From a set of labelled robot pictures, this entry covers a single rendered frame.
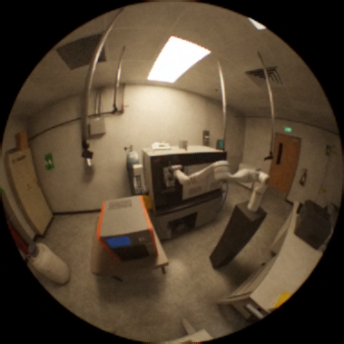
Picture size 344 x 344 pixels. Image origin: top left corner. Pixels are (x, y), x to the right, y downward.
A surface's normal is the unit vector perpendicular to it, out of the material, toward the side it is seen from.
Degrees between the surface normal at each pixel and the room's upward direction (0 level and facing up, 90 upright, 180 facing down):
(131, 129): 90
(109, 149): 90
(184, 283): 0
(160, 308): 0
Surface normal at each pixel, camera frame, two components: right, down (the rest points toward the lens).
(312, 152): -0.92, 0.14
